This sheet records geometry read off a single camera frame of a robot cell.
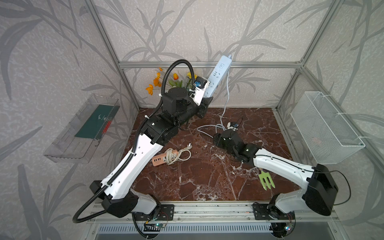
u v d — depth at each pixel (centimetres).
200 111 52
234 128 71
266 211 73
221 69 54
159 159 87
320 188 41
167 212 74
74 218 36
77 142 64
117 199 37
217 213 75
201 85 46
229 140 59
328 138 61
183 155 94
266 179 84
